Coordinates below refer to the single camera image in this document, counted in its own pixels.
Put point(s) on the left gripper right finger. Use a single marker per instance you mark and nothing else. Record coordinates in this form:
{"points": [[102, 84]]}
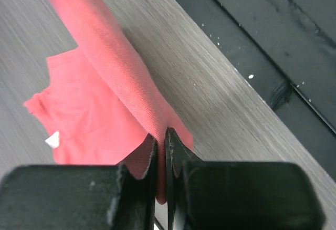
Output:
{"points": [[237, 194]]}

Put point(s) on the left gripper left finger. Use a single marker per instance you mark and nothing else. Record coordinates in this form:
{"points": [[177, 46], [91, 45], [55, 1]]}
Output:
{"points": [[118, 196]]}

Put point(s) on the pink t shirt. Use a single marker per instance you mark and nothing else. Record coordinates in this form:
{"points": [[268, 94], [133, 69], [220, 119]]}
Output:
{"points": [[102, 103]]}

